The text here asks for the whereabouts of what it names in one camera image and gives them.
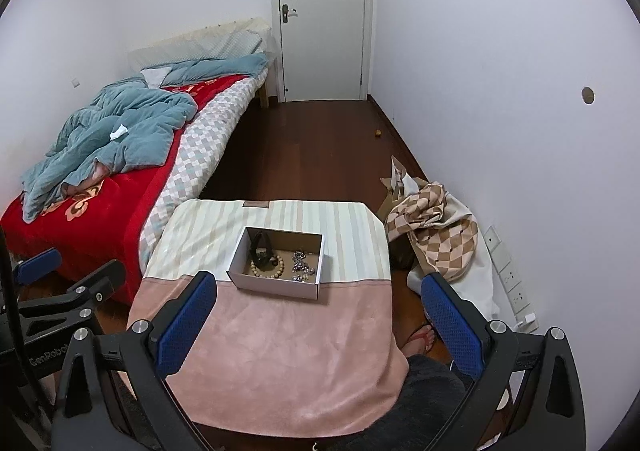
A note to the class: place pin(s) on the checkered bed sheet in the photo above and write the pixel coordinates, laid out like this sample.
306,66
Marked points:
221,103

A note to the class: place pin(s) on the round wall hole cover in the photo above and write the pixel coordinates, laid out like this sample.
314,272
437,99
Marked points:
588,95

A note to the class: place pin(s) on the pink striped table blanket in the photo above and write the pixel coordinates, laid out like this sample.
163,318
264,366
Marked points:
277,366

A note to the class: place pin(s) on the dark fluffy garment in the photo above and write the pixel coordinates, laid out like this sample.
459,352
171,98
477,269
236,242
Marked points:
430,394

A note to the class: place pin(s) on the red flip flop foot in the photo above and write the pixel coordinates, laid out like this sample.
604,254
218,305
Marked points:
421,341

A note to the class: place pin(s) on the brown checkered cloth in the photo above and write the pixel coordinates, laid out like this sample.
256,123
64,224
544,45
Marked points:
442,231

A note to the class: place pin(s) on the white wall power strip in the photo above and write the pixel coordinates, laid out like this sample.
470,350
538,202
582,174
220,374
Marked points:
513,285

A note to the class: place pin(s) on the white cardboard box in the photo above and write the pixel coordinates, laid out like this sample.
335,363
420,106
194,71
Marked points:
297,274

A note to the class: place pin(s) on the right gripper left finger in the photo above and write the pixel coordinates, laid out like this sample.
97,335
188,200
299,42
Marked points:
113,392

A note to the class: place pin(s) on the red blanket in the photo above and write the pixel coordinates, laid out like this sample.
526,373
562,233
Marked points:
99,225

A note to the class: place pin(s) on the white door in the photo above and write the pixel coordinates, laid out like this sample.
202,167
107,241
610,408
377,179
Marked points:
324,48

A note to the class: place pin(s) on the black fitness band watch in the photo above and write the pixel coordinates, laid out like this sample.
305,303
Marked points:
261,252

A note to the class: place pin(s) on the striped pillow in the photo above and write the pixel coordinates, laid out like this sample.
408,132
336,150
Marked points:
228,40

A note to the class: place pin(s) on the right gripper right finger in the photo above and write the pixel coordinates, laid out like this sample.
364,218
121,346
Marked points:
548,411

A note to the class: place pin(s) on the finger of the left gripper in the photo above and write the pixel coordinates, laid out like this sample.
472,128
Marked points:
52,303
31,270

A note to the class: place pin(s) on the teal quilt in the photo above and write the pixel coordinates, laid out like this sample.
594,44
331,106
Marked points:
128,126

